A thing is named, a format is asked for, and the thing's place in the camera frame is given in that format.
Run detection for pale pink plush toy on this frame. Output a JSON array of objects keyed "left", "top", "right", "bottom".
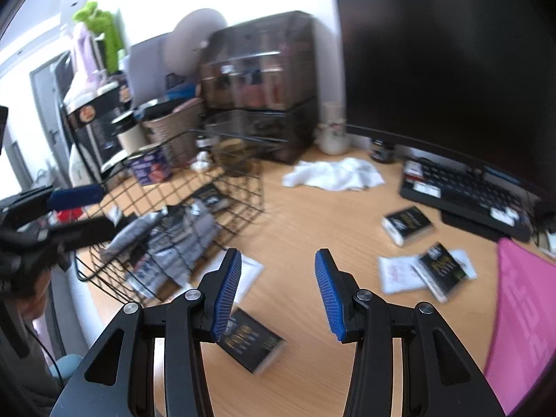
[{"left": 71, "top": 25, "right": 106, "bottom": 97}]

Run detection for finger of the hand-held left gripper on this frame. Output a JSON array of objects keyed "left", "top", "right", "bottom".
[
  {"left": 48, "top": 216, "right": 119, "bottom": 256},
  {"left": 9, "top": 183, "right": 106, "bottom": 227}
]

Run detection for dark glass jar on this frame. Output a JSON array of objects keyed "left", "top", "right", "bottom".
[{"left": 368, "top": 138, "right": 397, "bottom": 164}]

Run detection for pink desk mat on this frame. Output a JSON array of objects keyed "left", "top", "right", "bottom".
[{"left": 482, "top": 237, "right": 556, "bottom": 402}]

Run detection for dark brown jar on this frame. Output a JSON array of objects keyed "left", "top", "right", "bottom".
[{"left": 214, "top": 138, "right": 255, "bottom": 177}]

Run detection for black cable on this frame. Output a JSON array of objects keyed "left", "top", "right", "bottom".
[{"left": 25, "top": 320, "right": 58, "bottom": 375}]

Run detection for white blue packet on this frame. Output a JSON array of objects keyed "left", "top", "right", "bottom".
[{"left": 124, "top": 247, "right": 193, "bottom": 301}]

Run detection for grey door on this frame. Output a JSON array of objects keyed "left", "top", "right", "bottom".
[{"left": 30, "top": 56, "right": 71, "bottom": 175}]

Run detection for black keyboard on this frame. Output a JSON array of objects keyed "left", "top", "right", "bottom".
[{"left": 399, "top": 155, "right": 533, "bottom": 244}]

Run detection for white paper roll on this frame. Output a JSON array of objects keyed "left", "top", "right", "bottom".
[{"left": 116, "top": 127, "right": 149, "bottom": 156}]

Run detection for wooden desktop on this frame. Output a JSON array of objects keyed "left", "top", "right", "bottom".
[{"left": 74, "top": 139, "right": 556, "bottom": 417}]

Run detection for person's left forearm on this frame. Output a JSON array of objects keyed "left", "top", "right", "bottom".
[{"left": 17, "top": 265, "right": 54, "bottom": 319}]

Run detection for white mug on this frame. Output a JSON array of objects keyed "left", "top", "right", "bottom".
[{"left": 318, "top": 101, "right": 349, "bottom": 156}]

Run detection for blue purple can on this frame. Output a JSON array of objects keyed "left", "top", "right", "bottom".
[{"left": 127, "top": 145, "right": 173, "bottom": 184}]

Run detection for black computer monitor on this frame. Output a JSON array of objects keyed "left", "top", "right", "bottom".
[{"left": 329, "top": 0, "right": 556, "bottom": 223}]

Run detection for white round fan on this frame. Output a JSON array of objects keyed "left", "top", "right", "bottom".
[{"left": 164, "top": 8, "right": 229, "bottom": 84}]

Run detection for black appliance orange labels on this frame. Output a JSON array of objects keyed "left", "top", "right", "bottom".
[{"left": 64, "top": 82, "right": 132, "bottom": 175}]

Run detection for clear plastic packet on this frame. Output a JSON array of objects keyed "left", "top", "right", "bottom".
[{"left": 164, "top": 207, "right": 221, "bottom": 284}]

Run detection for green plush toy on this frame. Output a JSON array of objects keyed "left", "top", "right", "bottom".
[{"left": 71, "top": 1, "right": 125, "bottom": 75}]

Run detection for black box gold print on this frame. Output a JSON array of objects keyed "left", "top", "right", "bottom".
[
  {"left": 381, "top": 207, "right": 434, "bottom": 247},
  {"left": 412, "top": 242, "right": 471, "bottom": 303},
  {"left": 192, "top": 183, "right": 234, "bottom": 214},
  {"left": 216, "top": 308, "right": 286, "bottom": 375}
]

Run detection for black wire basket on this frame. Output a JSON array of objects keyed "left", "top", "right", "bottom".
[{"left": 74, "top": 112, "right": 293, "bottom": 305}]

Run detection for white packet red print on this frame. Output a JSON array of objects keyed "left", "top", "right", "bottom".
[{"left": 377, "top": 250, "right": 477, "bottom": 295}]

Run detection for white cloth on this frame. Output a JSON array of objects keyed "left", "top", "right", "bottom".
[{"left": 282, "top": 157, "right": 386, "bottom": 193}]

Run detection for dark drawer cabinet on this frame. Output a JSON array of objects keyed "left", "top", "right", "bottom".
[{"left": 199, "top": 10, "right": 321, "bottom": 164}]

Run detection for brown wicker basket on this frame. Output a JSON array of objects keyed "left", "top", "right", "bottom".
[{"left": 140, "top": 99, "right": 206, "bottom": 169}]

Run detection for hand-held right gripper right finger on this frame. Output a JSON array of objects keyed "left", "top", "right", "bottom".
[{"left": 316, "top": 248, "right": 507, "bottom": 417}]

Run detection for silver grey packet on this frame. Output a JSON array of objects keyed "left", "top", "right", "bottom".
[{"left": 103, "top": 212, "right": 169, "bottom": 258}]

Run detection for grey board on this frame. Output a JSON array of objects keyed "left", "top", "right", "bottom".
[{"left": 127, "top": 34, "right": 175, "bottom": 110}]

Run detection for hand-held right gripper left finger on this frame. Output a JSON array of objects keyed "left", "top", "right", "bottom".
[{"left": 50, "top": 248, "right": 243, "bottom": 417}]

